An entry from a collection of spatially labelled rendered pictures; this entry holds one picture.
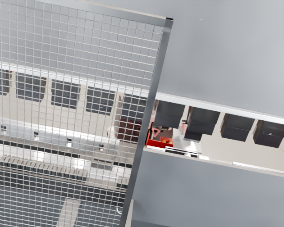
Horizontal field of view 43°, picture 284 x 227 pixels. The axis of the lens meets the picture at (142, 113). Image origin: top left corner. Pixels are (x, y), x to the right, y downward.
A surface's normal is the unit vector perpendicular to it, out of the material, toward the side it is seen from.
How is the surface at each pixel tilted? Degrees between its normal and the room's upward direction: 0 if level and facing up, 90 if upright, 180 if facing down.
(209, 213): 90
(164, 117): 90
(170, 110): 90
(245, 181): 90
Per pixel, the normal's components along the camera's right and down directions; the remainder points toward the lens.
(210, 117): -0.07, 0.52
